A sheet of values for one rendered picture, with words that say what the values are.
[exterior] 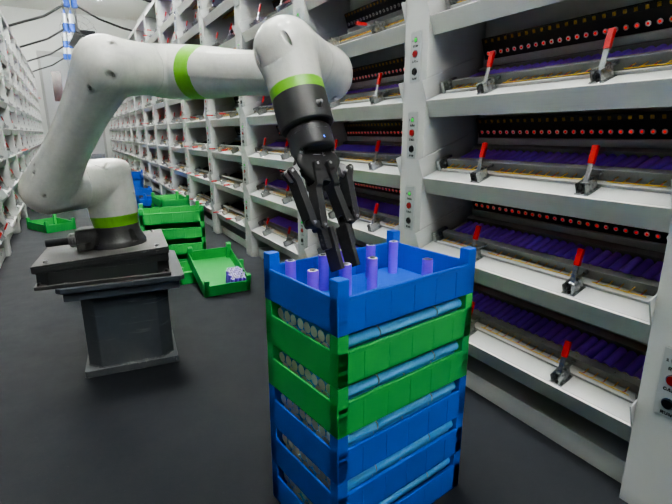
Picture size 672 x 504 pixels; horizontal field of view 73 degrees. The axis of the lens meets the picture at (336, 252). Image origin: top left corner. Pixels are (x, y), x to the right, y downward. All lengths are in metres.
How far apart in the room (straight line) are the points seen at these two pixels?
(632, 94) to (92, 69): 0.98
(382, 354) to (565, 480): 0.54
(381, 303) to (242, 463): 0.54
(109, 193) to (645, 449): 1.35
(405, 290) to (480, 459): 0.52
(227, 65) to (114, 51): 0.22
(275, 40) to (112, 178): 0.75
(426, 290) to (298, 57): 0.42
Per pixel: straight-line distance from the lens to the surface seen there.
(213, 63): 1.06
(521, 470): 1.10
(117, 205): 1.41
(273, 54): 0.79
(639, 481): 1.08
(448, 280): 0.77
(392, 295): 0.67
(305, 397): 0.75
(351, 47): 1.59
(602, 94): 0.97
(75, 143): 1.20
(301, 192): 0.71
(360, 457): 0.76
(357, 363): 0.67
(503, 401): 1.26
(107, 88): 1.08
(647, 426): 1.02
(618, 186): 0.99
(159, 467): 1.10
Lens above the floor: 0.67
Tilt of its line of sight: 15 degrees down
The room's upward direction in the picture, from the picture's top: straight up
